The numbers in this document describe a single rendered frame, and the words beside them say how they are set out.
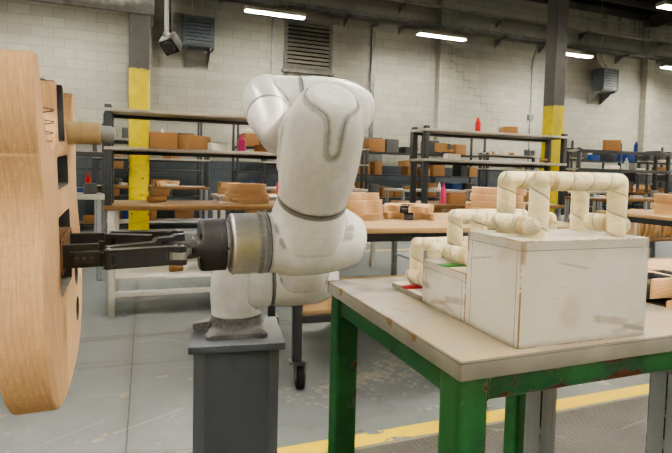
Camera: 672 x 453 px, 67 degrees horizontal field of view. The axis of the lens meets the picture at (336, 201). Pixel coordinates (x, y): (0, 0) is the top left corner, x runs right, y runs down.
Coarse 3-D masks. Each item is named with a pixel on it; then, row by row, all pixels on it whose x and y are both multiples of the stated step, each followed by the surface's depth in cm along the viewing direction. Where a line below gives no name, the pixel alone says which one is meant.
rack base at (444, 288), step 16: (432, 272) 104; (448, 272) 99; (464, 272) 94; (432, 288) 104; (448, 288) 99; (464, 288) 94; (432, 304) 104; (448, 304) 99; (464, 304) 94; (464, 320) 94
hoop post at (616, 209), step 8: (608, 192) 88; (616, 192) 87; (624, 192) 87; (608, 200) 88; (616, 200) 87; (624, 200) 87; (608, 208) 88; (616, 208) 87; (624, 208) 87; (608, 216) 88; (616, 216) 87; (624, 216) 87; (608, 224) 88; (616, 224) 87; (624, 224) 87; (608, 232) 88; (616, 232) 87; (624, 232) 87
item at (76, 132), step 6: (66, 126) 71; (72, 126) 72; (78, 126) 72; (84, 126) 72; (90, 126) 72; (96, 126) 73; (66, 132) 71; (72, 132) 71; (78, 132) 72; (84, 132) 72; (90, 132) 72; (96, 132) 72; (72, 138) 72; (78, 138) 72; (84, 138) 72; (90, 138) 72; (96, 138) 73; (96, 144) 74
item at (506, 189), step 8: (504, 184) 89; (512, 184) 89; (504, 192) 89; (512, 192) 89; (504, 200) 89; (512, 200) 89; (496, 208) 91; (504, 208) 89; (512, 208) 89; (504, 232) 89
